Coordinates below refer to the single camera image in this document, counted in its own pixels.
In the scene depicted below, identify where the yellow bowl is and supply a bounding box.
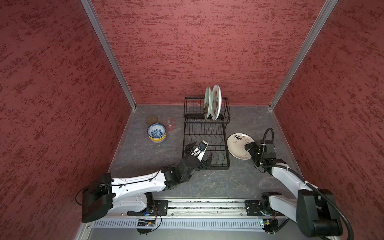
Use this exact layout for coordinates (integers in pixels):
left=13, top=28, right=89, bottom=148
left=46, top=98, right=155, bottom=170
left=149, top=134, right=167, bottom=140

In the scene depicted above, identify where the pink transparent cup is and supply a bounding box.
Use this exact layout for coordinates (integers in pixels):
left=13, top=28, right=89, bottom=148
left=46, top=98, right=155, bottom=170
left=163, top=117, right=176, bottom=133

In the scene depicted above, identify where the white blue floral bowl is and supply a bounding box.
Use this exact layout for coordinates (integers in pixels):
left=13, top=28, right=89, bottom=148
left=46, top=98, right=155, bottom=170
left=147, top=123, right=166, bottom=139

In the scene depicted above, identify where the amber transparent cup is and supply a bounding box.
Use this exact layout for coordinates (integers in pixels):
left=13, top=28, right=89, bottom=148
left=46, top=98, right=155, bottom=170
left=146, top=115, right=159, bottom=126

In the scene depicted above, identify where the pale pink bowl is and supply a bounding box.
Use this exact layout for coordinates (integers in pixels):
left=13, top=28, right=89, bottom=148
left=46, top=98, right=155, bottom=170
left=150, top=138, right=165, bottom=143

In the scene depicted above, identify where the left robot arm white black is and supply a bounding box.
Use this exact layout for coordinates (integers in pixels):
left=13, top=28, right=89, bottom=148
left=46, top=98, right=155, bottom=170
left=81, top=141, right=213, bottom=223

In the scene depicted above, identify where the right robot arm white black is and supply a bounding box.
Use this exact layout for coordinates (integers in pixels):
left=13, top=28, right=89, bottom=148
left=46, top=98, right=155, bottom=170
left=245, top=141, right=343, bottom=238

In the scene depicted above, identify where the middle pale green plate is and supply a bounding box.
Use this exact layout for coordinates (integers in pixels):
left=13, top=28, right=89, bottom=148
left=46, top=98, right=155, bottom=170
left=204, top=86, right=213, bottom=119

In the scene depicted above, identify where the right white floral plate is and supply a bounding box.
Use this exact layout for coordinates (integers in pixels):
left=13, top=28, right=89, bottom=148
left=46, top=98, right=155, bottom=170
left=211, top=85, right=222, bottom=121

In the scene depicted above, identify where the right circuit board connector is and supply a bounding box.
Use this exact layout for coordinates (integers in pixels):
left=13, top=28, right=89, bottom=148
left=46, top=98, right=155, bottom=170
left=263, top=219, right=279, bottom=235

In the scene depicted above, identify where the circuit board connector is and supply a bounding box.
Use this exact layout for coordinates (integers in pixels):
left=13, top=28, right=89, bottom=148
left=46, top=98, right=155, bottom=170
left=263, top=219, right=279, bottom=235
left=136, top=219, right=157, bottom=235

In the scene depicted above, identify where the left circuit board connector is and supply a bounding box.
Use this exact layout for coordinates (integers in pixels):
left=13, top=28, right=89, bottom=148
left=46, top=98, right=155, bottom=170
left=136, top=219, right=157, bottom=235

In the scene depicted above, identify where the right corner aluminium profile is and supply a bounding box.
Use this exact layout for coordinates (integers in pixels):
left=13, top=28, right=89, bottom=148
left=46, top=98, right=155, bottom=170
left=269, top=0, right=338, bottom=112

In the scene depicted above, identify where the black wire dish rack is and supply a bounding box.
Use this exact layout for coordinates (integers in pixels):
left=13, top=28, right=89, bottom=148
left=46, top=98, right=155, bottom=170
left=183, top=97, right=231, bottom=170

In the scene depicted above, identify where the aluminium rail front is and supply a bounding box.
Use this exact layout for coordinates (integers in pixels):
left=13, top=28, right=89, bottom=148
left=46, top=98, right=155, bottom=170
left=83, top=195, right=282, bottom=223

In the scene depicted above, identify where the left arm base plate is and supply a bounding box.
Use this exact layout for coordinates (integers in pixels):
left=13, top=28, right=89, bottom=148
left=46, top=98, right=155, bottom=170
left=127, top=200, right=169, bottom=217

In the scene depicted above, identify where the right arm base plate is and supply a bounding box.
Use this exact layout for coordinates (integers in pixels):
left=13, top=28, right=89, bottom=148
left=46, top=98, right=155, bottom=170
left=245, top=200, right=284, bottom=218

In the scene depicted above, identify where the white slotted cable duct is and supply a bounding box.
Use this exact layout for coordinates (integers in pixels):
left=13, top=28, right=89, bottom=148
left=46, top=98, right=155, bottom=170
left=93, top=218, right=265, bottom=232

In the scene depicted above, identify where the black corrugated cable hose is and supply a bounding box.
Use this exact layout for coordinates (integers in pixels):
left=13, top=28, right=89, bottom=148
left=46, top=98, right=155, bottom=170
left=259, top=127, right=355, bottom=240

